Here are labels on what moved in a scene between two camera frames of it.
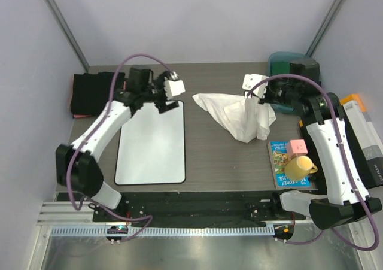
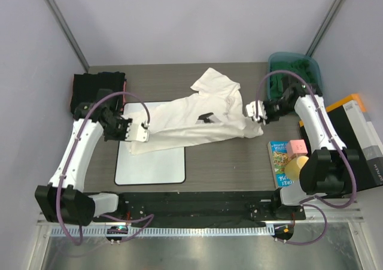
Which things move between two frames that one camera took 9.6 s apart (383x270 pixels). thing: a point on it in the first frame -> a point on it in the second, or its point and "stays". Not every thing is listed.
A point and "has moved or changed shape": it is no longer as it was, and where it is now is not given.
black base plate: [197, 207] stays
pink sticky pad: [296, 148] stays
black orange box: [367, 142] stays
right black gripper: [266, 99] -> [269, 118]
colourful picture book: [279, 157] stays
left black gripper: [161, 106] -> [123, 136]
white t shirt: [243, 118] has moved or changed shape
